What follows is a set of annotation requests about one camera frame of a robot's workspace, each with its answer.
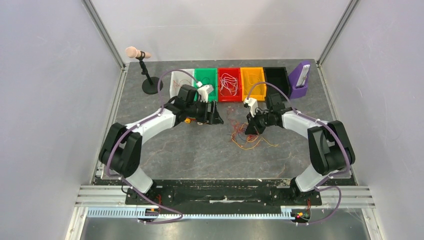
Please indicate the red bin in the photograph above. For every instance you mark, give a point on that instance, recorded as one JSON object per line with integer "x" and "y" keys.
{"x": 229, "y": 85}

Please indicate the green bin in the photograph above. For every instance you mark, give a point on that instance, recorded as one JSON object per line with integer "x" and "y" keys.
{"x": 208, "y": 76}

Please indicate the white slotted cable duct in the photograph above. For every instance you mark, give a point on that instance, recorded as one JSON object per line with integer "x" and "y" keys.
{"x": 154, "y": 214}

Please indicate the black bin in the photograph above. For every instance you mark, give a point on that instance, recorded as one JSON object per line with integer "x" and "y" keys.
{"x": 278, "y": 77}

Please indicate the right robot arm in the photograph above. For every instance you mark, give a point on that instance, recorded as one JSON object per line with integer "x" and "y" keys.
{"x": 330, "y": 149}

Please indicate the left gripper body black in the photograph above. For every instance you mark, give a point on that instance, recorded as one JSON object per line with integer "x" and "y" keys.
{"x": 201, "y": 113}

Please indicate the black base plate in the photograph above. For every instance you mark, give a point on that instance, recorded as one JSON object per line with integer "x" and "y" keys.
{"x": 223, "y": 196}

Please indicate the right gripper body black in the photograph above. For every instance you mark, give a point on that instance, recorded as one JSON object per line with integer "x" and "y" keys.
{"x": 255, "y": 120}

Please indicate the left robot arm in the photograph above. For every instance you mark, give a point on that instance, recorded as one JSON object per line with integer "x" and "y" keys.
{"x": 121, "y": 150}

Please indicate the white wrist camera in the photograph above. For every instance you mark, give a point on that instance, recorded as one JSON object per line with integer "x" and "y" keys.
{"x": 252, "y": 104}
{"x": 203, "y": 91}

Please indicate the yellow bin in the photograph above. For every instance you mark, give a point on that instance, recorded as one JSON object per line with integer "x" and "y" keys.
{"x": 249, "y": 77}

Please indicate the white bin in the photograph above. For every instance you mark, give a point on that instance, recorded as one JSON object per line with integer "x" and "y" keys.
{"x": 178, "y": 79}

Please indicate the toy brick car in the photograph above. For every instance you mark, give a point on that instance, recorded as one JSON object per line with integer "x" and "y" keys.
{"x": 193, "y": 121}

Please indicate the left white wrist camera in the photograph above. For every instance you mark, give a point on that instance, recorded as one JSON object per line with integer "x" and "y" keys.
{"x": 203, "y": 91}

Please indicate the purple metronome holder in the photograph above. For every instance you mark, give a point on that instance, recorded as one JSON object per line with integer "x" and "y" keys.
{"x": 298, "y": 80}

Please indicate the pink microphone on stand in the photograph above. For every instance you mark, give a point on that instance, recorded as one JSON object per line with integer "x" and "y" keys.
{"x": 150, "y": 85}

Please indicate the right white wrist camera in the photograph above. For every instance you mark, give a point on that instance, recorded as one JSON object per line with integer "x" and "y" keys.
{"x": 252, "y": 104}

